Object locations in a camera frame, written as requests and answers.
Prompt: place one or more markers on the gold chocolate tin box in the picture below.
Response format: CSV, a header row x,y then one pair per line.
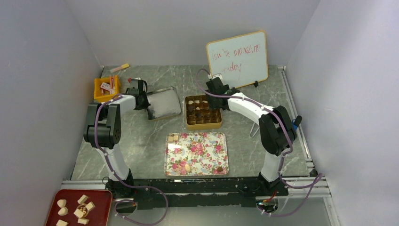
x,y
199,115

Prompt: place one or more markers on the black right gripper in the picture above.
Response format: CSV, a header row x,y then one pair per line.
x,y
214,101

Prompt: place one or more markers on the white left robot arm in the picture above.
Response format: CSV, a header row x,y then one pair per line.
x,y
103,124

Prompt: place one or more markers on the silver tin lid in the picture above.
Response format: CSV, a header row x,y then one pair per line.
x,y
163,103

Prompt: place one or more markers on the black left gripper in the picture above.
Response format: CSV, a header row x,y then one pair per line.
x,y
146,104

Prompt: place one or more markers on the yellow plastic bin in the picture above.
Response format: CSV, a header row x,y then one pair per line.
x,y
106,88

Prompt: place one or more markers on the whiteboard with red writing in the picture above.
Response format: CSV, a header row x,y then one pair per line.
x,y
241,60

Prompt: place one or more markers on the pink yellow marker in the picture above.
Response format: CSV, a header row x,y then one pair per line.
x,y
119,68

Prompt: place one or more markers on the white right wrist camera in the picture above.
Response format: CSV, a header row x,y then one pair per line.
x,y
219,75

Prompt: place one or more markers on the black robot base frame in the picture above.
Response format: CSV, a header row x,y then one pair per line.
x,y
158,193

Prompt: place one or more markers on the red lacquer tray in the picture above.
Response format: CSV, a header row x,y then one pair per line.
x,y
73,207

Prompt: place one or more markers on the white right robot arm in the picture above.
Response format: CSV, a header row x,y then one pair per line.
x,y
277,129

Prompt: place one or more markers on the floral rectangular tray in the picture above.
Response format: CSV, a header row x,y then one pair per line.
x,y
203,151

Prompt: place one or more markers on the aluminium rail frame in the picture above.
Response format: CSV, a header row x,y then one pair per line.
x,y
141,137

